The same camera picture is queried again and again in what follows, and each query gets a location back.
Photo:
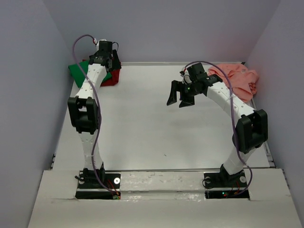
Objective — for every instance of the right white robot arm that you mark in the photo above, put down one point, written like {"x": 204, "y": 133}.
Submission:
{"x": 250, "y": 126}

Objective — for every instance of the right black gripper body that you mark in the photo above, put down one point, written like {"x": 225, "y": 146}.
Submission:
{"x": 189, "y": 89}

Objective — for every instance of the green t shirt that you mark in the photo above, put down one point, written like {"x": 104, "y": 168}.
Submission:
{"x": 77, "y": 74}

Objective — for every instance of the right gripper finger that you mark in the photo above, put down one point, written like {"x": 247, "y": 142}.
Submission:
{"x": 186, "y": 100}
{"x": 175, "y": 88}

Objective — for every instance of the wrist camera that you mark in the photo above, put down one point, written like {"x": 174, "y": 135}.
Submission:
{"x": 186, "y": 79}
{"x": 96, "y": 41}

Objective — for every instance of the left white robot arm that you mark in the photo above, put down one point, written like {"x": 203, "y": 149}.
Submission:
{"x": 85, "y": 113}

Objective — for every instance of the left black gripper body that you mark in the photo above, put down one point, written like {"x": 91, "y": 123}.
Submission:
{"x": 110, "y": 69}

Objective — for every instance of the red folded t shirt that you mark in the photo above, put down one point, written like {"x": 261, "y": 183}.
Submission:
{"x": 111, "y": 79}

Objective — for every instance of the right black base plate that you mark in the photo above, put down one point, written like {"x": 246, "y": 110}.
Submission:
{"x": 215, "y": 188}

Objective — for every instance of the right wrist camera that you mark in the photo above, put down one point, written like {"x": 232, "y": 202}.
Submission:
{"x": 186, "y": 79}

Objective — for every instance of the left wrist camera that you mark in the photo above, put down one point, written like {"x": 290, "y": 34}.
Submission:
{"x": 96, "y": 41}

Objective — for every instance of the pink crumpled t shirt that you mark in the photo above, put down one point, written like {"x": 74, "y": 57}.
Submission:
{"x": 242, "y": 79}

